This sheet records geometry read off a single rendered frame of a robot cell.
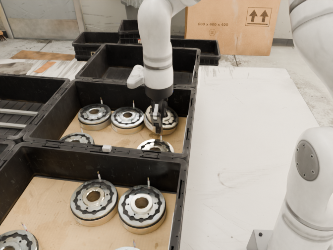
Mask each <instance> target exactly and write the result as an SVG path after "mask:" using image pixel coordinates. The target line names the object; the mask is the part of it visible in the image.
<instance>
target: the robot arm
mask: <svg viewBox="0 0 333 250"><path fill-rule="evenodd" d="M200 1H201V0H143V2H142V4H141V5H140V7H139V10H138V29H139V34H140V38H141V43H142V46H143V62H144V67H142V66H141V65H136V66H135V67H134V68H133V70H132V72H131V74H130V76H129V78H128V80H127V87H128V88H131V89H134V88H137V87H138V86H140V85H142V84H144V86H145V94H146V95H147V96H148V97H149V98H151V99H152V100H151V107H152V112H151V113H150V117H151V122H152V126H154V127H155V134H161V133H162V134H163V118H165V117H166V111H167V110H166V108H167V98H168V97H169V96H171V95H172V93H173V68H172V46H171V42H170V23H171V18H172V17H173V16H174V15H175V14H177V13H178V12H179V11H181V10H182V9H184V8H185V7H187V6H193V5H195V4H197V3H198V2H200ZM288 6H289V16H290V24H291V31H292V38H293V43H294V46H295V48H296V50H297V52H298V53H299V55H300V56H301V57H302V59H303V60H304V62H305V63H306V64H307V65H308V67H309V68H310V69H311V70H312V71H313V72H314V74H315V75H316V76H317V77H318V78H319V79H320V80H321V82H322V83H323V84H324V85H325V87H326V88H327V90H328V91H329V93H330V95H331V97H332V100H333V0H288ZM332 249H333V125H331V126H320V127H312V128H309V129H306V130H305V131H303V132H302V134H301V135H300V136H299V138H298V140H297V143H296V145H295V149H294V152H293V156H292V160H291V164H290V168H289V172H288V175H287V185H286V194H285V197H284V200H283V203H282V206H281V209H280V212H279V214H278V217H277V220H276V223H275V226H274V229H273V232H272V235H271V237H270V240H269V243H268V246H267V250H332Z"/></svg>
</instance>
